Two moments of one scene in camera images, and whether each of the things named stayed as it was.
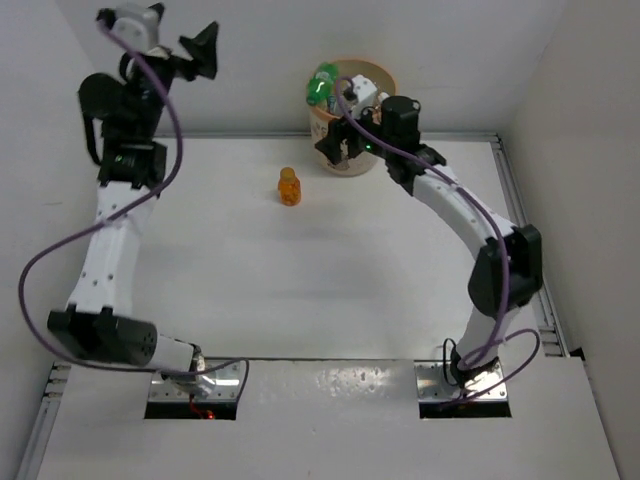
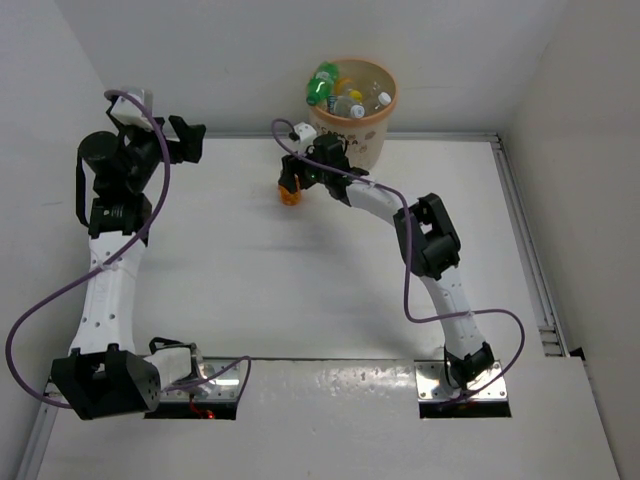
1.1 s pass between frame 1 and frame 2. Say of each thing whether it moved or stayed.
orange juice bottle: stayed
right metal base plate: stayed
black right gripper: moved
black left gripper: moved
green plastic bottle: stayed
